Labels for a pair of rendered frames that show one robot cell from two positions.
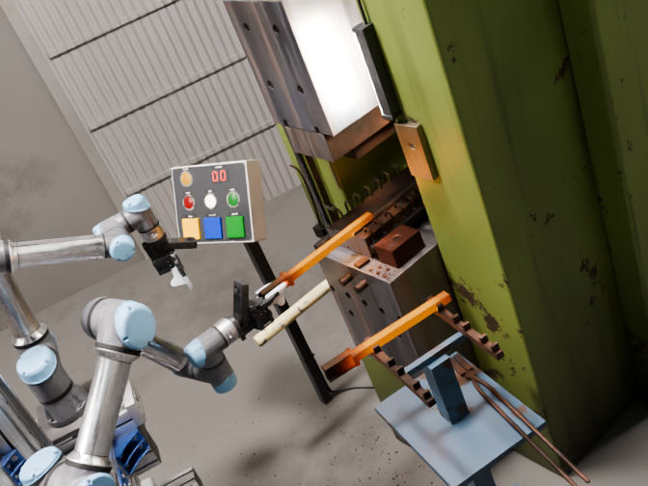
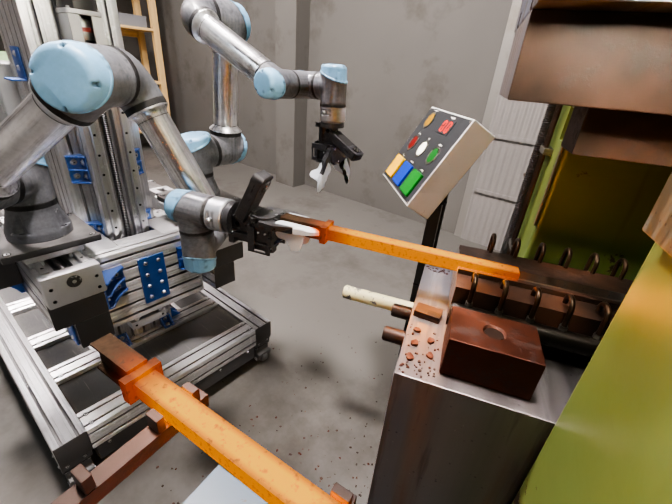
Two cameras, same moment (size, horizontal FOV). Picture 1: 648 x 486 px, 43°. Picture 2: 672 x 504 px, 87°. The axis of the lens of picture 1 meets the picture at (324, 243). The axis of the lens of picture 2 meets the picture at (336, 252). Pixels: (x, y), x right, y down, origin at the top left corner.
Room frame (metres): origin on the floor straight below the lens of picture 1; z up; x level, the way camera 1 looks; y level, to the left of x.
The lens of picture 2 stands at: (1.66, -0.32, 1.29)
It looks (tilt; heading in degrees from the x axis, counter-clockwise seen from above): 27 degrees down; 45
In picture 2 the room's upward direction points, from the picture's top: 5 degrees clockwise
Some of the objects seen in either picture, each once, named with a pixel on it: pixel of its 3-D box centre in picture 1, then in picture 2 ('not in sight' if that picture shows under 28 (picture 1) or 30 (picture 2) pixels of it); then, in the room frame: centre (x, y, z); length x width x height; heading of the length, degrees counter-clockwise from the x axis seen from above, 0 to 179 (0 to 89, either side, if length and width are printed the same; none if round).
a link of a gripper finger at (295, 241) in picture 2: (279, 296); (296, 238); (2.05, 0.18, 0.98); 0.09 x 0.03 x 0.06; 114
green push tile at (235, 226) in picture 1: (236, 227); (412, 183); (2.53, 0.26, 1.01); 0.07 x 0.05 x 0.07; 52
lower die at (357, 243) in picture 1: (393, 204); (578, 304); (2.32, -0.26, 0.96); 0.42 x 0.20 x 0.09; 117
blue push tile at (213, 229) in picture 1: (213, 228); (403, 174); (2.59, 0.34, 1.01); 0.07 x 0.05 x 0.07; 52
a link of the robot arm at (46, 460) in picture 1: (50, 477); (18, 175); (1.68, 0.88, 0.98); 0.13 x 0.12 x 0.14; 44
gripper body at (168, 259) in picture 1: (162, 253); (329, 142); (2.41, 0.50, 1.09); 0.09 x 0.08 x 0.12; 99
